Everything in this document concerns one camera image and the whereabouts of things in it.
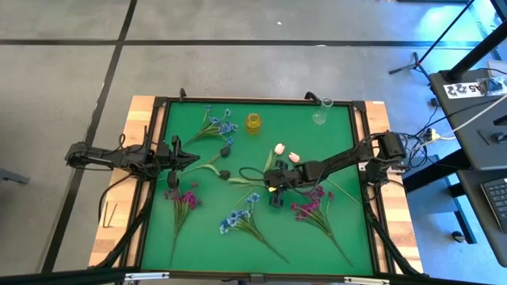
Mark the black slanted post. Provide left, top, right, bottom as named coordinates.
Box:
left=441, top=21, right=507, bottom=83

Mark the magenta artificial flower bunch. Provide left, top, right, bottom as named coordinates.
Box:
left=291, top=184, right=355, bottom=269
left=163, top=181, right=202, bottom=267

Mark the white box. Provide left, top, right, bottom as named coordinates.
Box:
left=486, top=59, right=507, bottom=78

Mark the black cable conduit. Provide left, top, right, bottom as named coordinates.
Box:
left=364, top=197, right=423, bottom=276
left=93, top=189, right=154, bottom=270

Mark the silver metal bracket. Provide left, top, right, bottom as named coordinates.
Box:
left=124, top=272, right=170, bottom=282
left=343, top=276, right=391, bottom=285

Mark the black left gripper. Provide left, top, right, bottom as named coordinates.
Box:
left=157, top=135, right=201, bottom=172

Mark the white cable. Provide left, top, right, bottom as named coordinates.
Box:
left=435, top=103, right=507, bottom=140

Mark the green table mat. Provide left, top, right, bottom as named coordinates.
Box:
left=140, top=101, right=375, bottom=277

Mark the black light stand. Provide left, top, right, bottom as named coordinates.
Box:
left=388, top=0, right=476, bottom=78

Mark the black frame rail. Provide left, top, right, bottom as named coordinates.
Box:
left=0, top=267, right=507, bottom=285

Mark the yellow glass vase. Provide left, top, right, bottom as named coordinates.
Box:
left=244, top=112, right=263, bottom=136

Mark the clear bag with cables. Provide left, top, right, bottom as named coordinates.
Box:
left=476, top=76, right=507, bottom=96

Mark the blue artificial flower bunch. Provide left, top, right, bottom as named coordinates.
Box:
left=219, top=192, right=291, bottom=265
left=182, top=104, right=239, bottom=147

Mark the black artificial tulip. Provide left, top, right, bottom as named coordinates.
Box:
left=219, top=169, right=266, bottom=188
left=177, top=146, right=232, bottom=177

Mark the white printed paper label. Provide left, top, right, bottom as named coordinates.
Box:
left=442, top=81, right=489, bottom=100

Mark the clear glass vase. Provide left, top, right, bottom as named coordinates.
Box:
left=311, top=97, right=334, bottom=126

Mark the dark gray desk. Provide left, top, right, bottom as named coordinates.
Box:
left=455, top=169, right=507, bottom=268

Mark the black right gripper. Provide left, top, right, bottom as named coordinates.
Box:
left=264, top=159, right=306, bottom=195

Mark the gray table foot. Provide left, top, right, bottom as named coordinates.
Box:
left=0, top=167, right=31, bottom=185

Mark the black keyboard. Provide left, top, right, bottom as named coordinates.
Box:
left=480, top=177, right=507, bottom=235

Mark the black table frame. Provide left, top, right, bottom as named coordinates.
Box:
left=134, top=96, right=381, bottom=283

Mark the black desk leg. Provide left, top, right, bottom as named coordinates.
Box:
left=402, top=148, right=478, bottom=245

